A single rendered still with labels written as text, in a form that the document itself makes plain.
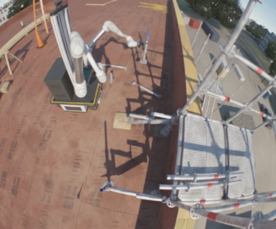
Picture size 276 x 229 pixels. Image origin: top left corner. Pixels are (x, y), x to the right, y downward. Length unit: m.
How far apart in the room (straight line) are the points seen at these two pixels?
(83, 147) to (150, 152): 1.11
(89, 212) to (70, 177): 0.64
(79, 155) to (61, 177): 0.52
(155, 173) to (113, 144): 0.85
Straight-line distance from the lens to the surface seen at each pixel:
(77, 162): 2.21
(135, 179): 2.07
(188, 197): 1.49
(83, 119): 2.41
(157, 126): 2.30
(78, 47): 1.21
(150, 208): 2.17
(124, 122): 2.25
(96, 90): 2.29
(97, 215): 2.20
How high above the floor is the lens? 2.06
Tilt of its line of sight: 61 degrees down
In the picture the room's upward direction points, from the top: 13 degrees clockwise
